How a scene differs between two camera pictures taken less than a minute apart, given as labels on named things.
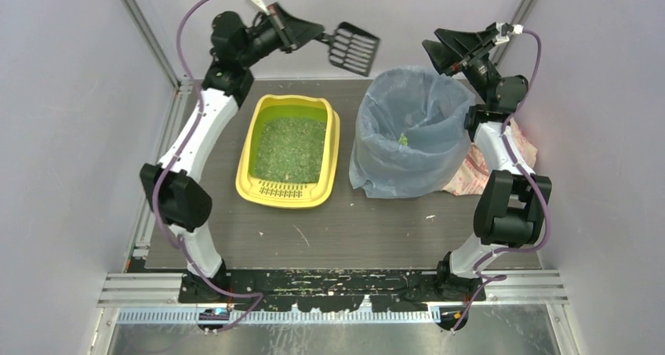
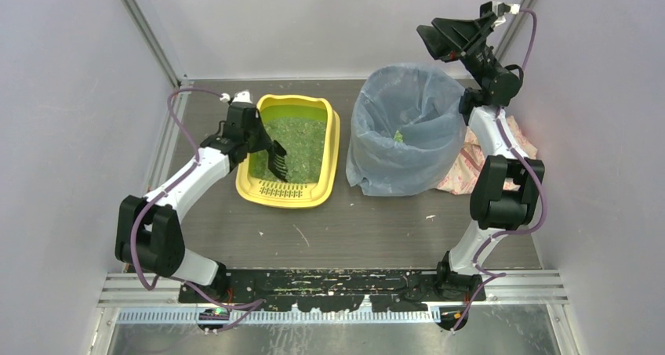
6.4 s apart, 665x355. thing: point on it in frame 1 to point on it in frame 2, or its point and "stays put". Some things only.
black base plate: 333,290 stays put
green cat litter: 291,149 stays put
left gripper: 283,25 to 255,136
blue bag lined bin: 412,133 stays put
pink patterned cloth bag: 473,175 stays put
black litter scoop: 351,48 to 277,161
